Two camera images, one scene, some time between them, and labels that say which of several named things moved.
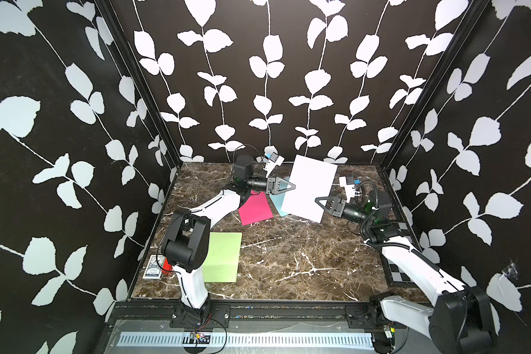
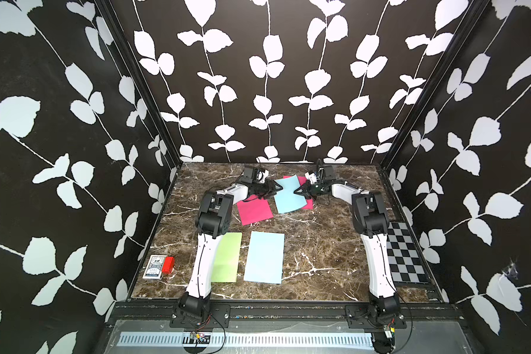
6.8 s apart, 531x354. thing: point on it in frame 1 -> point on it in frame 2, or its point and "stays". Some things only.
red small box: (167, 265) stays
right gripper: (338, 204) -> (305, 190)
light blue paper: (313, 179) -> (265, 257)
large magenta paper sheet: (255, 208) stays
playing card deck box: (153, 270) stays
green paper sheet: (220, 264) stays
